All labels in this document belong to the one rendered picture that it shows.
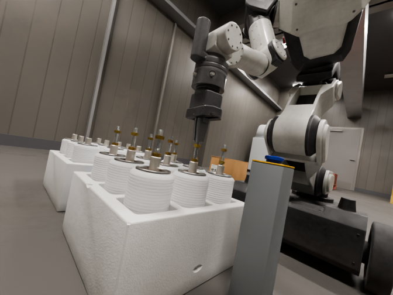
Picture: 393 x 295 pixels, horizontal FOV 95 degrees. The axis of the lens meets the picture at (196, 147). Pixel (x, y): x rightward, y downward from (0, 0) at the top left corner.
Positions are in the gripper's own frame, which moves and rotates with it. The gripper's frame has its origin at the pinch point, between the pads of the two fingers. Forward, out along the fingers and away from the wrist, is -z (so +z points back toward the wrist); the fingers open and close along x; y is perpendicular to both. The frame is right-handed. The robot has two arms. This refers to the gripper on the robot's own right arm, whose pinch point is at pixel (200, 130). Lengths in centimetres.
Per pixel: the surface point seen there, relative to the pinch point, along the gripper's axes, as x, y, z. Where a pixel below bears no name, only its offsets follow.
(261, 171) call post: -14.9, -7.8, -7.4
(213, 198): -0.5, -8.0, -17.7
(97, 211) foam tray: 0.6, 20.2, -21.4
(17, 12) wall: 227, 106, 102
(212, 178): 0.5, -7.3, -12.3
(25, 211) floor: 41, 38, -36
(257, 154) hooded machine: 326, -417, 20
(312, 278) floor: -15, -39, -37
